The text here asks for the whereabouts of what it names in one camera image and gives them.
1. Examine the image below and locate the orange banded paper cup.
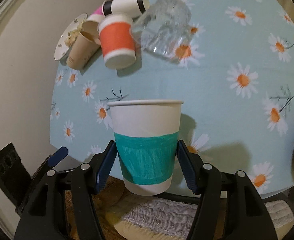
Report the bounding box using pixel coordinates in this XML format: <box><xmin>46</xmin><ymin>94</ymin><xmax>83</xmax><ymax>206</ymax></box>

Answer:
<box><xmin>98</xmin><ymin>13</ymin><xmax>136</xmax><ymax>69</ymax></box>

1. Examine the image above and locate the daisy print blue tablecloth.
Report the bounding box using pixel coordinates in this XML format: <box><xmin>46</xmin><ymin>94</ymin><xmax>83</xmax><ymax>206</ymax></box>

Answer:
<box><xmin>50</xmin><ymin>0</ymin><xmax>294</xmax><ymax>194</ymax></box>

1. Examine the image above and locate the white floral snack bowl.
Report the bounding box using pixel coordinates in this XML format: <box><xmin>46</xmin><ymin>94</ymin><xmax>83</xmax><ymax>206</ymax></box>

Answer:
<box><xmin>54</xmin><ymin>13</ymin><xmax>87</xmax><ymax>61</ymax></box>

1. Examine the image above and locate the clear glass cup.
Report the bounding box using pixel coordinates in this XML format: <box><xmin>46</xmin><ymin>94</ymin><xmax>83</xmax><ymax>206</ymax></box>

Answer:
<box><xmin>130</xmin><ymin>0</ymin><xmax>194</xmax><ymax>63</ymax></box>

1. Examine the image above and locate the brown kraft paper cup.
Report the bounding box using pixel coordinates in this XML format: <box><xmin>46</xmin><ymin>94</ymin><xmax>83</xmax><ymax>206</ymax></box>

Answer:
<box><xmin>67</xmin><ymin>21</ymin><xmax>101</xmax><ymax>70</ymax></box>

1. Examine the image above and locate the black banded paper cup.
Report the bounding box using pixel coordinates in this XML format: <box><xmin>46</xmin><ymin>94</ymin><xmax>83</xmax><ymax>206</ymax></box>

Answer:
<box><xmin>102</xmin><ymin>0</ymin><xmax>150</xmax><ymax>18</ymax></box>

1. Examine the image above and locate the white quilted cushion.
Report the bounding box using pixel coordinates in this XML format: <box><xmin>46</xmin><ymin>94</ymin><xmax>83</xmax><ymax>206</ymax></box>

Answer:
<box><xmin>104</xmin><ymin>194</ymin><xmax>294</xmax><ymax>240</ymax></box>

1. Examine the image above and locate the pink banded paper cup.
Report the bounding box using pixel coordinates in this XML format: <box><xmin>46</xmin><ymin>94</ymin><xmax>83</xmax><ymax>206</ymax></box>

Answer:
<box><xmin>86</xmin><ymin>6</ymin><xmax>104</xmax><ymax>23</ymax></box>

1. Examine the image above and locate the teal banded paper cup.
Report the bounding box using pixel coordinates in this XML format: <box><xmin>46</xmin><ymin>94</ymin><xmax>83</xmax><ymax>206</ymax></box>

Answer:
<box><xmin>108</xmin><ymin>99</ymin><xmax>183</xmax><ymax>196</ymax></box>

